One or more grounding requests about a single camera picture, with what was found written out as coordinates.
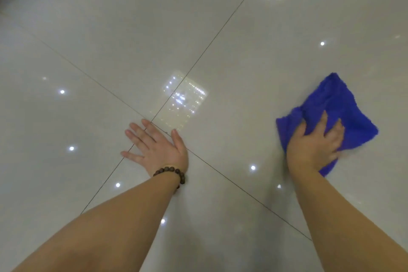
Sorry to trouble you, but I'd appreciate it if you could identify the brown bead bracelet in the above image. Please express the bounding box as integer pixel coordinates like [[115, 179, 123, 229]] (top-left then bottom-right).
[[153, 166, 186, 189]]

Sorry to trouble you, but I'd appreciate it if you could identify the blue microfiber cloth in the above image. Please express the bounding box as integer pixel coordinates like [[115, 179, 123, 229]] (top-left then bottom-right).
[[276, 72, 379, 177]]

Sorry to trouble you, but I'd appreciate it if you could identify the person's right forearm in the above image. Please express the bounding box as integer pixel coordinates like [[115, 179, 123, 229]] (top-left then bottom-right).
[[289, 167, 408, 272]]

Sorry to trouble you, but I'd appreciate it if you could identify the person's left forearm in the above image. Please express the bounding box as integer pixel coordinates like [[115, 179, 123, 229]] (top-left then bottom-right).
[[12, 171, 181, 272]]

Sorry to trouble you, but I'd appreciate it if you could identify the person's right hand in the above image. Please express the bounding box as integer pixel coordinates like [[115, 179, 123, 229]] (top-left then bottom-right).
[[286, 110, 346, 176]]

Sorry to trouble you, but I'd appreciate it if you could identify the person's left hand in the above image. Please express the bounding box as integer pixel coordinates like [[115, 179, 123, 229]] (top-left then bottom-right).
[[120, 118, 189, 177]]

